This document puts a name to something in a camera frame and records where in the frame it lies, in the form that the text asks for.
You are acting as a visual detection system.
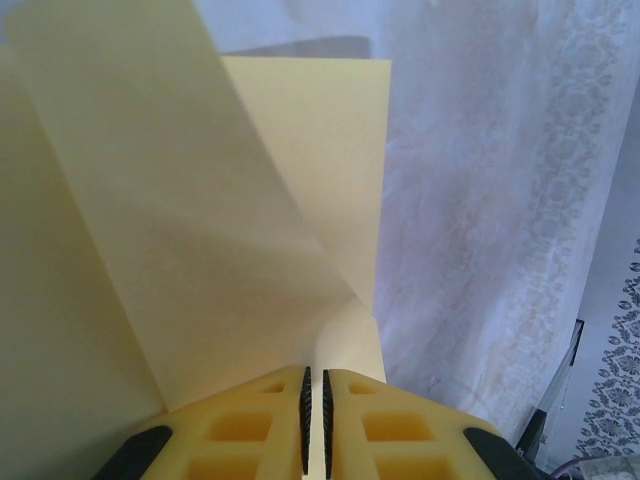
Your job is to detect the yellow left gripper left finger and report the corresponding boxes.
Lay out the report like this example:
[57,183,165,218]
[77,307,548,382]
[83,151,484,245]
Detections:
[97,365,312,480]

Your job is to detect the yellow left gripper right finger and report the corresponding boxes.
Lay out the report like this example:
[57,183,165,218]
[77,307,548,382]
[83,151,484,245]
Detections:
[322,368,544,480]

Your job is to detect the yellow paper sheet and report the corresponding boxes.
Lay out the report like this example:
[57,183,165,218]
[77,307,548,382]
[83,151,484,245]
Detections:
[0,0,393,421]

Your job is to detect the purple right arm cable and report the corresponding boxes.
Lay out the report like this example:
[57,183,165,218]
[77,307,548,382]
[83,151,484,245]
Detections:
[547,452,601,480]

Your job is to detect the aluminium side rail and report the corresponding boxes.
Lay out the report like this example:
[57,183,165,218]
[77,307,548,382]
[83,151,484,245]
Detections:
[514,317,587,459]

